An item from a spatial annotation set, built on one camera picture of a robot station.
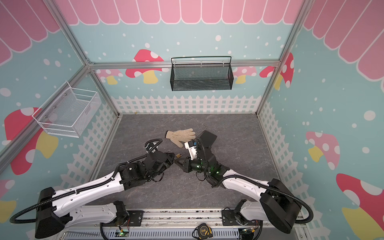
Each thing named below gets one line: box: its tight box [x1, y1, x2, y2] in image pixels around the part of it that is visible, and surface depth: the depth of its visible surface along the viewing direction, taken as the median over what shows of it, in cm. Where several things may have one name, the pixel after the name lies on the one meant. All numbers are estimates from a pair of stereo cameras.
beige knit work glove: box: [165, 128, 196, 148], surface depth 108 cm
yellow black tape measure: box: [192, 223, 213, 240], surface depth 70 cm
